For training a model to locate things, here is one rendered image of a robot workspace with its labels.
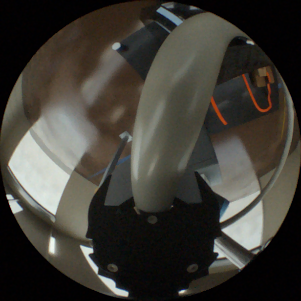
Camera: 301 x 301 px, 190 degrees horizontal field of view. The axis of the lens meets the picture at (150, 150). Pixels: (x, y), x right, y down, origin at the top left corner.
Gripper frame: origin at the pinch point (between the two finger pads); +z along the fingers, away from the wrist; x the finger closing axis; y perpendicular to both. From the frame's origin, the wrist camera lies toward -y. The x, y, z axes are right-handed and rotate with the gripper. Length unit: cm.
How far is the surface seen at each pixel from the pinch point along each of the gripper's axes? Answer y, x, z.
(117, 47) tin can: -82, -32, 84
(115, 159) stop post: 61, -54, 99
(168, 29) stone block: -47, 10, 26
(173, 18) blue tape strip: -50, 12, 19
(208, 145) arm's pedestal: 23, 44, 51
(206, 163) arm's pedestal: 31, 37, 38
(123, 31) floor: -116, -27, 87
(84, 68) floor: -85, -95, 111
